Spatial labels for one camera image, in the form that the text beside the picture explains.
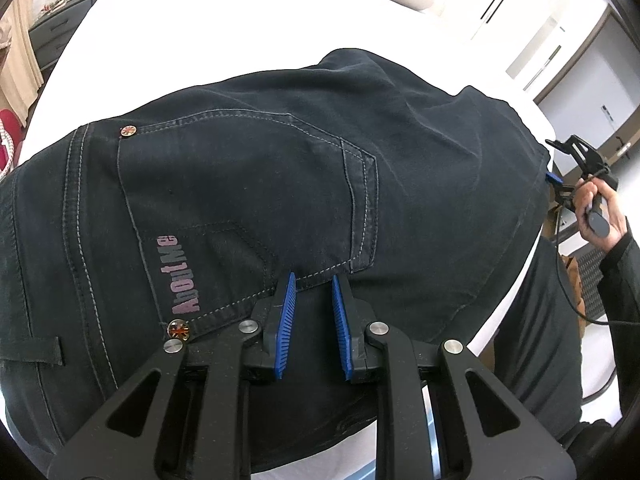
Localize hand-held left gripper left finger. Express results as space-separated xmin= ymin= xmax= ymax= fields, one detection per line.
xmin=52 ymin=272 xmax=299 ymax=480

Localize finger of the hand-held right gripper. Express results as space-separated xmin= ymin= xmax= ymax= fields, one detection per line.
xmin=545 ymin=135 xmax=608 ymax=167
xmin=545 ymin=171 xmax=577 ymax=207

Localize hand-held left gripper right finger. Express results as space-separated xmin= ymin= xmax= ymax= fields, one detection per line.
xmin=331 ymin=275 xmax=578 ymax=480

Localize dark denim pants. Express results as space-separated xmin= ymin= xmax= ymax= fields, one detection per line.
xmin=0 ymin=49 xmax=553 ymax=478

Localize person's right hand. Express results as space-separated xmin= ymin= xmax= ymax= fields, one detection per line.
xmin=571 ymin=174 xmax=632 ymax=257

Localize white wardrobe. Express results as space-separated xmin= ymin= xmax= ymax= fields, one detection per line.
xmin=470 ymin=0 xmax=640 ymax=161

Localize grey upholstered bed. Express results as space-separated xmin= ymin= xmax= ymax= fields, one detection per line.
xmin=15 ymin=0 xmax=556 ymax=480

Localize red white steam iron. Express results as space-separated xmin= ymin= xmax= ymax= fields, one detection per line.
xmin=0 ymin=107 xmax=23 ymax=176

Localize grey nightstand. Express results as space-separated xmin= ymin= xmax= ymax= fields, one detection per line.
xmin=27 ymin=0 xmax=106 ymax=73

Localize beige curtain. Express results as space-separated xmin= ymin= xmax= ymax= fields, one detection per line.
xmin=0 ymin=0 xmax=46 ymax=126

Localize black cable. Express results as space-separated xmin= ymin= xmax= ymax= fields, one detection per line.
xmin=550 ymin=180 xmax=623 ymax=403

